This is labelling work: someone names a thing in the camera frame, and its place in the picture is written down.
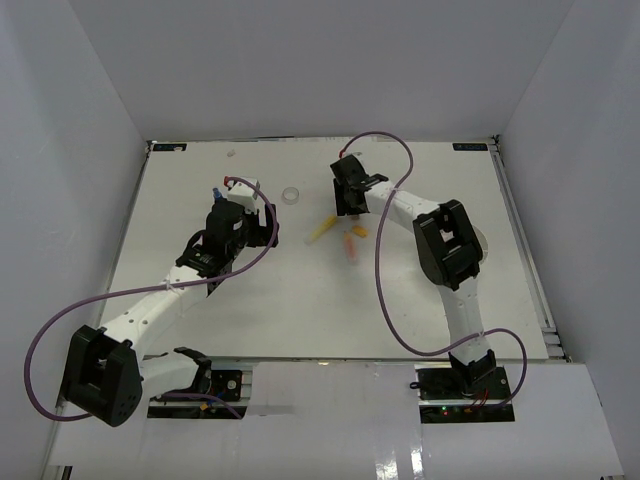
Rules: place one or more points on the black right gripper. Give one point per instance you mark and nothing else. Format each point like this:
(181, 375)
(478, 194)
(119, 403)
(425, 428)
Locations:
(342, 207)

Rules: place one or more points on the white round desk organizer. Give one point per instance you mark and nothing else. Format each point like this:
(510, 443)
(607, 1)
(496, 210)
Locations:
(482, 239)

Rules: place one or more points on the right black corner label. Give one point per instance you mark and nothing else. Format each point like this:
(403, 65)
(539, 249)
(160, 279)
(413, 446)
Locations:
(469, 146)

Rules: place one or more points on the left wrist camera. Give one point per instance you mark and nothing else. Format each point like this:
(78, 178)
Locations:
(241, 193)

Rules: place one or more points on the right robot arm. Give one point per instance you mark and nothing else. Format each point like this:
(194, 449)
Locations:
(449, 255)

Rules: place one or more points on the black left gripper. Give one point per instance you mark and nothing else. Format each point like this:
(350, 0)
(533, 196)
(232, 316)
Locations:
(263, 234)

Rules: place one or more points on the black corner label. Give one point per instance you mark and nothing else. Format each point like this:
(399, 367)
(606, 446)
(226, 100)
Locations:
(169, 147)
(469, 146)

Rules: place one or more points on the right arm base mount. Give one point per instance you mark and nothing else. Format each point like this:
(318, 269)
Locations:
(445, 398)

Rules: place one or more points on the clear tape roll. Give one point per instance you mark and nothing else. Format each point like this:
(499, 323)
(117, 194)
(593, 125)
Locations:
(290, 195)

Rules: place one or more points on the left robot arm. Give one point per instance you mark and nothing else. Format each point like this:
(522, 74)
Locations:
(107, 371)

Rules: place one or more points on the yellow highlighter pen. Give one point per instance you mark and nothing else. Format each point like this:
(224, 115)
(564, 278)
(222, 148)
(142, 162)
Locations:
(320, 230)

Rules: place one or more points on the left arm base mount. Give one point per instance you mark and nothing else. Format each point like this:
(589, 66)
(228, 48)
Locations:
(186, 384)

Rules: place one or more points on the left black corner label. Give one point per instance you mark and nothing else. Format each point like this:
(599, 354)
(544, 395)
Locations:
(169, 147)

